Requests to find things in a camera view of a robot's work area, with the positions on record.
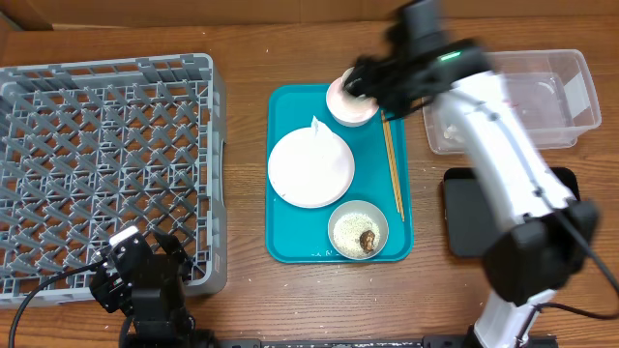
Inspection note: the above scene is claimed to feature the white round plate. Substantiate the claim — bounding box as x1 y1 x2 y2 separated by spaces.
267 127 355 209

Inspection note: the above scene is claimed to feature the white paper cup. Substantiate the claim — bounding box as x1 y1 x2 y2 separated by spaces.
341 67 368 99

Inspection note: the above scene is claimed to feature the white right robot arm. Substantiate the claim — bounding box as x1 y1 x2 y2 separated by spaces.
343 0 599 347

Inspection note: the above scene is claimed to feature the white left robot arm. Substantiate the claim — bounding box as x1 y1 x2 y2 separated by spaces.
89 226 219 348

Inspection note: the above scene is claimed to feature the grey dishwasher rack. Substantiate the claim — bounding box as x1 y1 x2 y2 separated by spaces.
1 53 227 308

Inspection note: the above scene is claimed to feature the pink shallow bowl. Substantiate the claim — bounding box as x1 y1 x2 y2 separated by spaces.
326 77 378 128

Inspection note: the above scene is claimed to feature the teal plastic tray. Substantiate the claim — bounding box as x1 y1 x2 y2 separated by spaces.
265 83 414 264

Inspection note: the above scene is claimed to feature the clear plastic bin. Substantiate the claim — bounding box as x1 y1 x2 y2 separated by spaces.
421 48 603 156

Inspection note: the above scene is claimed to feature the black plastic tray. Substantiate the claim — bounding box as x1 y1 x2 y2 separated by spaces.
441 166 581 259

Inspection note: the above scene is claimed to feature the grey bowl with rice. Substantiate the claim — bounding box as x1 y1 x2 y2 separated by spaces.
328 200 390 261

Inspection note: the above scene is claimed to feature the brown food piece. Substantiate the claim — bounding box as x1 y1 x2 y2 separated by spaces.
359 230 375 253

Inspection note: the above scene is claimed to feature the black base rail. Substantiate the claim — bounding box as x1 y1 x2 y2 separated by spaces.
217 333 560 348

